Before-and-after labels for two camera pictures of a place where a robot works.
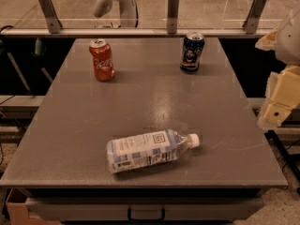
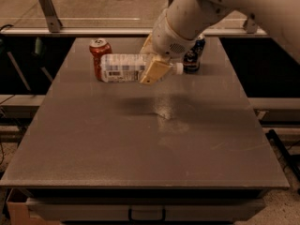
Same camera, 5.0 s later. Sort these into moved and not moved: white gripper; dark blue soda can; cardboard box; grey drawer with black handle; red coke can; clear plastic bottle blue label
Moved: white gripper; clear plastic bottle blue label
Not moved: red coke can; cardboard box; grey drawer with black handle; dark blue soda can
